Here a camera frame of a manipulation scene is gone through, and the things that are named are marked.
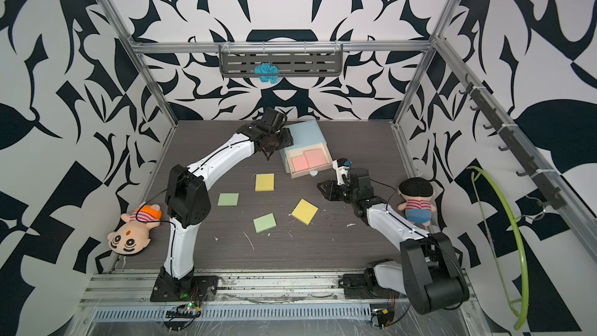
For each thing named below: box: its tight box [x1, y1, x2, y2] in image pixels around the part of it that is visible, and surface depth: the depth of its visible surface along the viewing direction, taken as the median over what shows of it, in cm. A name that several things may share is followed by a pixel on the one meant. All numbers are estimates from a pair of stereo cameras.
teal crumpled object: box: [254, 62, 280, 84], surface depth 93 cm
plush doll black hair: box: [396, 177, 437, 228], surface depth 89 cm
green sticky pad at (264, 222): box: [252, 212, 277, 234], surface depth 89 cm
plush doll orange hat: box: [107, 203, 162, 256], surface depth 80 cm
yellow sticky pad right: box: [290, 198, 319, 226], surface depth 92 cm
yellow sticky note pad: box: [254, 172, 275, 193], surface depth 101 cm
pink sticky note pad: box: [303, 147, 328, 169], surface depth 96 cm
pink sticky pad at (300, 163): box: [290, 154, 310, 172], surface depth 93 cm
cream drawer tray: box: [285, 143, 333, 179], surface depth 94 cm
